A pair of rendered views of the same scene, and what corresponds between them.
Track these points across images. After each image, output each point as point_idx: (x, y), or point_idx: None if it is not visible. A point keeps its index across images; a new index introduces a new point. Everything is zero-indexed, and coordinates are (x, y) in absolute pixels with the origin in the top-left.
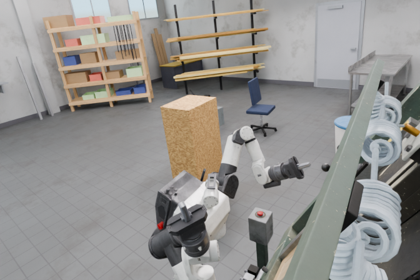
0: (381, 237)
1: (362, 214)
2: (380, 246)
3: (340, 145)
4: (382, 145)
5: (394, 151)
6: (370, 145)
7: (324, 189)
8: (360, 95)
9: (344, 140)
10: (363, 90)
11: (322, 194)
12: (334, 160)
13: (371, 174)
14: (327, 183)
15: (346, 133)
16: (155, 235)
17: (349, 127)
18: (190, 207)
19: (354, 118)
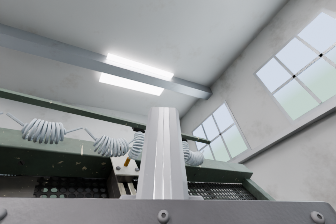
0: (123, 146)
1: (101, 151)
2: (124, 148)
3: (119, 118)
4: (25, 138)
5: (43, 140)
6: (64, 129)
7: (142, 123)
8: (51, 102)
9: (119, 117)
10: (45, 100)
11: (144, 124)
12: (128, 120)
13: (94, 136)
14: (140, 123)
15: (111, 116)
16: None
17: (107, 114)
18: (68, 200)
19: (99, 112)
